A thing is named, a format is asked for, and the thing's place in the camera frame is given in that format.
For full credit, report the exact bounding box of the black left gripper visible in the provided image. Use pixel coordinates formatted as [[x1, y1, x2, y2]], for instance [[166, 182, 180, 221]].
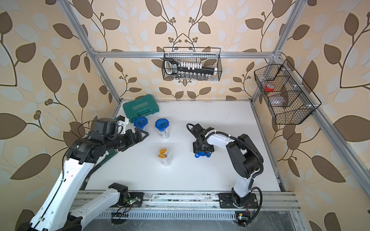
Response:
[[103, 126, 148, 152]]

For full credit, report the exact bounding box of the blue lid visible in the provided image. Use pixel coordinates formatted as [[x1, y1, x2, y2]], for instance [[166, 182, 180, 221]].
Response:
[[134, 116, 148, 128], [155, 118, 169, 132], [194, 152, 212, 158]]

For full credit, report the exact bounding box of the blue lid front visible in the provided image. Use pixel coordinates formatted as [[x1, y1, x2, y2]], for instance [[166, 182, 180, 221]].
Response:
[[155, 118, 169, 132]]

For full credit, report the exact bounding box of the clear plastic container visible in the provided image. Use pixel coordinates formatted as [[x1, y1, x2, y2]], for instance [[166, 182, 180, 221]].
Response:
[[159, 128, 170, 139], [158, 147, 172, 167], [140, 127, 149, 133]]

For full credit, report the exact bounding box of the white bottle purple label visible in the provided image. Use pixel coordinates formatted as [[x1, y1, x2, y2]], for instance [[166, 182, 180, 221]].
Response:
[[159, 148, 168, 155]]

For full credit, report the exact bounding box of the white shampoo bottle gold cap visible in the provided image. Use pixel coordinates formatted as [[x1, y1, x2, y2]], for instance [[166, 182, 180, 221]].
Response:
[[158, 154, 167, 159]]

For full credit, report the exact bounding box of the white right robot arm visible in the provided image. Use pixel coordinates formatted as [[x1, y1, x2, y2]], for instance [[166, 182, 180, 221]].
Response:
[[192, 128, 264, 208]]

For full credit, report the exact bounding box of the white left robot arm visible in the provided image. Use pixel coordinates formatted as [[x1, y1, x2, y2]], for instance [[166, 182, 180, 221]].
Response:
[[17, 128, 149, 231]]

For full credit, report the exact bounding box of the green plastic tool case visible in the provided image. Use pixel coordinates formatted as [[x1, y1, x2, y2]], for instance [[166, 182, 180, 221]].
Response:
[[122, 94, 160, 123]]

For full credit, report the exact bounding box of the black socket wrench set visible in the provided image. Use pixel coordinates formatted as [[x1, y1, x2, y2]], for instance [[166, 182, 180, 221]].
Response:
[[162, 59, 218, 76]]

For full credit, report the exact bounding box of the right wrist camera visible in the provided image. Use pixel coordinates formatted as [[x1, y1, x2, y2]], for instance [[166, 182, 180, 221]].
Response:
[[191, 124, 214, 140]]

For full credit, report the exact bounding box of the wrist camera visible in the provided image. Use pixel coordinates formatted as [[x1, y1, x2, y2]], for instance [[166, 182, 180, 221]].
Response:
[[92, 116, 129, 139], [191, 124, 214, 140]]

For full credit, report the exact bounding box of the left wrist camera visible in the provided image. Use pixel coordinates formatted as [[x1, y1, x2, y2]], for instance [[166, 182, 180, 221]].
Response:
[[92, 116, 129, 139]]

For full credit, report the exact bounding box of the black wire basket back wall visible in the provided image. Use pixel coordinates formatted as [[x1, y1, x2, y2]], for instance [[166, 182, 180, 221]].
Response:
[[161, 46, 223, 81]]

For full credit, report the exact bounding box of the black wire basket wall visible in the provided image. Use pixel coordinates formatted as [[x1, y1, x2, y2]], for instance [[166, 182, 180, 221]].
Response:
[[161, 46, 223, 81], [254, 59, 321, 125]]

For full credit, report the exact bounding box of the black wire basket right wall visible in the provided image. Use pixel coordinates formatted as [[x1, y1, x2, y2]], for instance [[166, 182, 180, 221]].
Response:
[[254, 59, 321, 125]]

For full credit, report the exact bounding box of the aluminium frame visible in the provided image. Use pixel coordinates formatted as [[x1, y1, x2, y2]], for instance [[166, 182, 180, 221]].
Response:
[[58, 1, 370, 195]]

